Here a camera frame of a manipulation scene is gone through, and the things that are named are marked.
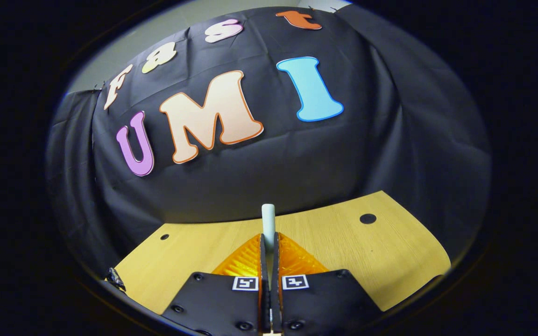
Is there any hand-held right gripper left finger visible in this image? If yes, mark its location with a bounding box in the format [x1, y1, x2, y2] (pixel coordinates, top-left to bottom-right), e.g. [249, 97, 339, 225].
[162, 233, 269, 336]

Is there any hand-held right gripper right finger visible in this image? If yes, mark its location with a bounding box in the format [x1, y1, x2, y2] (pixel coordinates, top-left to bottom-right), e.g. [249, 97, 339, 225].
[271, 232, 386, 336]

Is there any white toothbrush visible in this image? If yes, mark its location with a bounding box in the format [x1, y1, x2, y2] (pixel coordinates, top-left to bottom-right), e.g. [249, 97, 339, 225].
[262, 203, 276, 280]

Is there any wooden desktop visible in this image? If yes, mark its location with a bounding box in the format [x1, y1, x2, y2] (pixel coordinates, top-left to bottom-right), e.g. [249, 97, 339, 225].
[115, 190, 452, 315]

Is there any black backdrop cloth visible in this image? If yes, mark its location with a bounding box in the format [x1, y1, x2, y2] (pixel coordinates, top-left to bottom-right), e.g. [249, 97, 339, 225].
[45, 6, 491, 280]

